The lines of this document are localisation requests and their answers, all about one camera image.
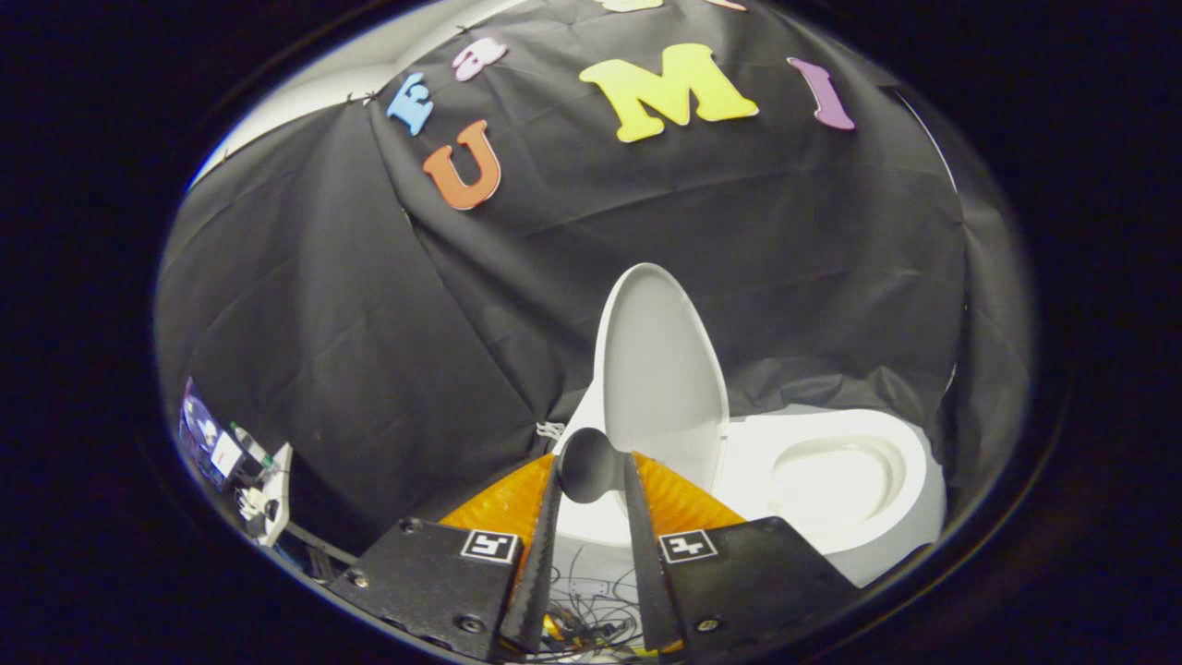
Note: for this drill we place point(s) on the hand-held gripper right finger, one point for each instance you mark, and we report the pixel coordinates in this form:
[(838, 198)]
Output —
[(646, 573)]

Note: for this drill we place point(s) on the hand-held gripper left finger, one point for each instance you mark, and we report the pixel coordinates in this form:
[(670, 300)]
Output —
[(540, 573)]

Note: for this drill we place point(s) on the white toilet lid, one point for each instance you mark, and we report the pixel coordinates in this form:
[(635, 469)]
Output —
[(660, 369)]

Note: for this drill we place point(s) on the white toilet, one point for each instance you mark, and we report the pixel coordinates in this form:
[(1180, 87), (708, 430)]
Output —
[(831, 480)]

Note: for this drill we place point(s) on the black backdrop cloth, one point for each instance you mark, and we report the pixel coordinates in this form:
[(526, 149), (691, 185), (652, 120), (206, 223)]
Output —
[(369, 305)]

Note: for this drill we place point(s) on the colourful equipment clutter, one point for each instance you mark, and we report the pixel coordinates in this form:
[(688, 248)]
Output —
[(231, 453)]

